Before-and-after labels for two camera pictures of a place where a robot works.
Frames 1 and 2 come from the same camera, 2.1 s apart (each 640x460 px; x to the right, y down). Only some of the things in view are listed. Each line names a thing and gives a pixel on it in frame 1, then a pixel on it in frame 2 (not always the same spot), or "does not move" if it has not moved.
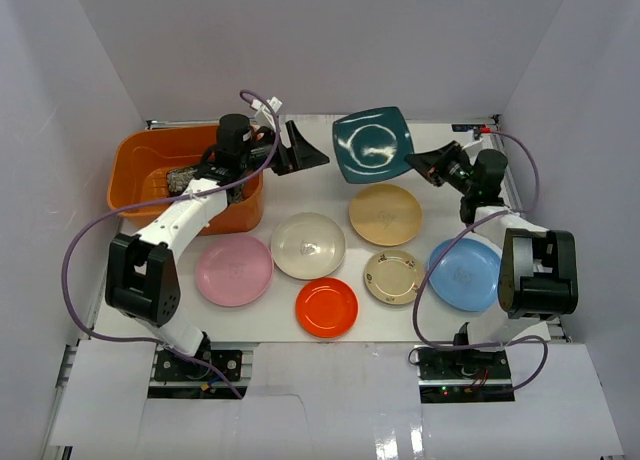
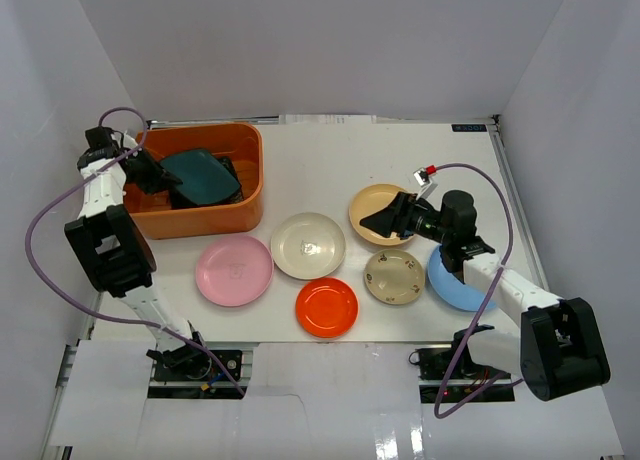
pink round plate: (234, 270) does not move
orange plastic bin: (139, 164) does not move
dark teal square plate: (372, 144) -> (201, 174)
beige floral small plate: (394, 277) does not move
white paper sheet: (310, 121) does not move
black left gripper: (288, 147) -> (145, 171)
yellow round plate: (385, 214) does not move
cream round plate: (308, 246) does not move
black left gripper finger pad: (435, 163) -> (393, 218)
